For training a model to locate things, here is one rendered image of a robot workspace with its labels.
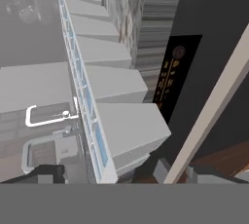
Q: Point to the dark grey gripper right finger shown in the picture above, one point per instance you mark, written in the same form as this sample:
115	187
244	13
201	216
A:
214	176

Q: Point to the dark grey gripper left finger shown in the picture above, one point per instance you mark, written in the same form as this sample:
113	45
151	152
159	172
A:
48	170

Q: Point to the beige long bar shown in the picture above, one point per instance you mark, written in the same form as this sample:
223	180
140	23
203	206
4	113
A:
210	111

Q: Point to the white ice cube tray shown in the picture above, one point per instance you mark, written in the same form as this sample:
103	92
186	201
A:
126	127

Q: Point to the grey cupboard front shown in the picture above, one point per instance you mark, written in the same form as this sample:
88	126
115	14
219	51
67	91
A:
35	88

